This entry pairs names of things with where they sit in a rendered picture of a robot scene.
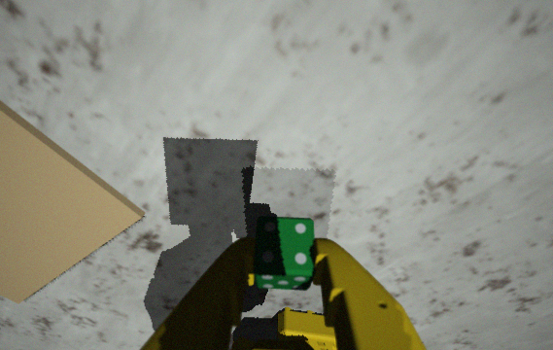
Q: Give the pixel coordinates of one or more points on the green die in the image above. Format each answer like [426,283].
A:
[284,256]

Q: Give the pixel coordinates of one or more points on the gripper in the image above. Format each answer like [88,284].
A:
[364,315]

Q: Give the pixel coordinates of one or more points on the tan square mat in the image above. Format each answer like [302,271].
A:
[54,211]

